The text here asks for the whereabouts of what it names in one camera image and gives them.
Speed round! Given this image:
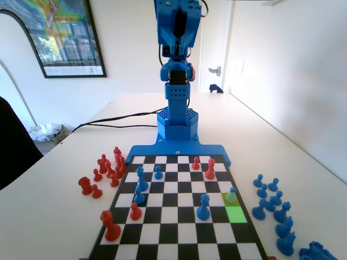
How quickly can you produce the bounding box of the red chess queen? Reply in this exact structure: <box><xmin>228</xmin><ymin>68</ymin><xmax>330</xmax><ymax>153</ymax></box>
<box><xmin>204</xmin><ymin>158</ymin><xmax>216</xmax><ymax>180</ymax></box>

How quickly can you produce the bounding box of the blue chess king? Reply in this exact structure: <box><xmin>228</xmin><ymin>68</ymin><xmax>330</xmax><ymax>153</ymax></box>
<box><xmin>134</xmin><ymin>166</ymin><xmax>149</xmax><ymax>192</ymax></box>

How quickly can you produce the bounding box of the blue chess queen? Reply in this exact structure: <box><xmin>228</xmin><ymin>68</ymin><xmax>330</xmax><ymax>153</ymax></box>
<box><xmin>196</xmin><ymin>193</ymin><xmax>211</xmax><ymax>220</ymax></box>

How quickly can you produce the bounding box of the red chess king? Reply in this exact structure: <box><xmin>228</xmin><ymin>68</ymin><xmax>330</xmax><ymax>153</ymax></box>
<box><xmin>100</xmin><ymin>210</ymin><xmax>121</xmax><ymax>242</ymax></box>

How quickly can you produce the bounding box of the blue chess knight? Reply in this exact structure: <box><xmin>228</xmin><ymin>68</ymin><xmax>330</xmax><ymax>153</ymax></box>
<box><xmin>276</xmin><ymin>231</ymin><xmax>297</xmax><ymax>256</ymax></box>
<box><xmin>275</xmin><ymin>216</ymin><xmax>294</xmax><ymax>239</ymax></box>

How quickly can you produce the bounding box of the blue chess rook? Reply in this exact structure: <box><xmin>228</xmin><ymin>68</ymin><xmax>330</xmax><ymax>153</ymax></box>
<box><xmin>299</xmin><ymin>245</ymin><xmax>318</xmax><ymax>260</ymax></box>
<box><xmin>311</xmin><ymin>240</ymin><xmax>339</xmax><ymax>260</ymax></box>

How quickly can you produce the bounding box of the white door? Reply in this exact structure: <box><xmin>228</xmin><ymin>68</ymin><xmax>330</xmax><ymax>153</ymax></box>
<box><xmin>199</xmin><ymin>0</ymin><xmax>234</xmax><ymax>93</ymax></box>

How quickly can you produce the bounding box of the black framed poster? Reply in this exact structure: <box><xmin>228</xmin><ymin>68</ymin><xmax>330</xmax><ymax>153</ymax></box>
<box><xmin>0</xmin><ymin>0</ymin><xmax>107</xmax><ymax>79</ymax></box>

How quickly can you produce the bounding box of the box with crumpled paper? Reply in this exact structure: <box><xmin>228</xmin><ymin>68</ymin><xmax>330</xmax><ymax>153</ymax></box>
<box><xmin>28</xmin><ymin>122</ymin><xmax>67</xmax><ymax>144</ymax></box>

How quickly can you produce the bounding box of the black white chessboard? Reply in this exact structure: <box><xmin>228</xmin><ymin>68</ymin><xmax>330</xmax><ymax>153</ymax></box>
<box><xmin>88</xmin><ymin>154</ymin><xmax>269</xmax><ymax>260</ymax></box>

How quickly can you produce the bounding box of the blue gripper camera mount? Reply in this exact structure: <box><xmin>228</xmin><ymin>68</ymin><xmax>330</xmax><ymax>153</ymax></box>
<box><xmin>162</xmin><ymin>40</ymin><xmax>195</xmax><ymax>60</ymax></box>

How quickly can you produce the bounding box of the black power cable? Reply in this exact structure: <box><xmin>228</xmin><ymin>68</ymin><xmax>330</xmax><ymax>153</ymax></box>
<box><xmin>70</xmin><ymin>107</ymin><xmax>166</xmax><ymax>134</ymax></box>
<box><xmin>70</xmin><ymin>123</ymin><xmax>158</xmax><ymax>134</ymax></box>

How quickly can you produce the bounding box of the blue base plate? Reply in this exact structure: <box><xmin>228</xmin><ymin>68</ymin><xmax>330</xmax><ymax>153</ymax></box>
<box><xmin>126</xmin><ymin>132</ymin><xmax>233</xmax><ymax>167</ymax></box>

